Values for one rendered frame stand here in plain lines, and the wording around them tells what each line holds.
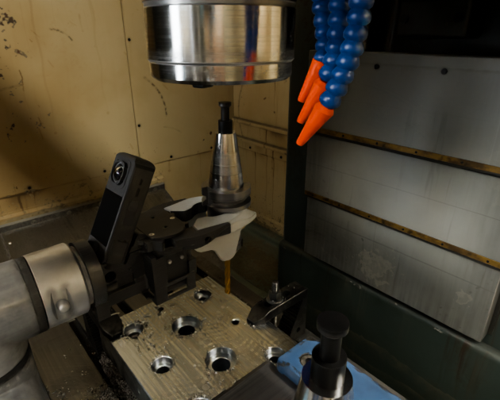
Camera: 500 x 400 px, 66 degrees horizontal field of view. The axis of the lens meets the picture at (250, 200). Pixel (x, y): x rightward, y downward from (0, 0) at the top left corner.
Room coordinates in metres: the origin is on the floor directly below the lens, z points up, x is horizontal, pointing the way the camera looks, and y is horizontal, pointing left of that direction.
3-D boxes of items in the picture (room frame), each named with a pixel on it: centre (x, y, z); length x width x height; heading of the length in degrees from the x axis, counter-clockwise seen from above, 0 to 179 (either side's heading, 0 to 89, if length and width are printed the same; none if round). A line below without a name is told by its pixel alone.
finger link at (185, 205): (0.46, 0.07, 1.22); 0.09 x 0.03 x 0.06; 144
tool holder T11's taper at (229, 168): (0.45, 0.03, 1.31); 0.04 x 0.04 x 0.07
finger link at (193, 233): (0.39, 0.07, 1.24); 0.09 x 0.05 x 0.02; 117
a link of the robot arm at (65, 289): (0.31, 0.19, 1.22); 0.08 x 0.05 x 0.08; 41
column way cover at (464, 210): (0.75, -0.30, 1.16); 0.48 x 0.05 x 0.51; 41
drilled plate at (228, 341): (0.48, 0.08, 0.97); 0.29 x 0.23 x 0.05; 41
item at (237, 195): (0.45, 0.03, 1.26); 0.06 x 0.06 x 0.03
